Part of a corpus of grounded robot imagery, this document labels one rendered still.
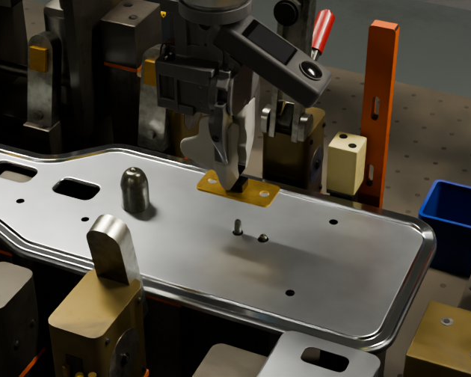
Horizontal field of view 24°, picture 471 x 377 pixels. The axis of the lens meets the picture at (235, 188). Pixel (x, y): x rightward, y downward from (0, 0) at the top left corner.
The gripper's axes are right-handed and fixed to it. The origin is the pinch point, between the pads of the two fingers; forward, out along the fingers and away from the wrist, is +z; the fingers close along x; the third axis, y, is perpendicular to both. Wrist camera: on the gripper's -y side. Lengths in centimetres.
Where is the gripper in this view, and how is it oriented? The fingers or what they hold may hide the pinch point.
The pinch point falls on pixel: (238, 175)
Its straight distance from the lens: 114.0
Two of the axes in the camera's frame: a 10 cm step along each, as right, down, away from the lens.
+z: 0.1, 8.2, 5.8
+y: -9.1, -2.2, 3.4
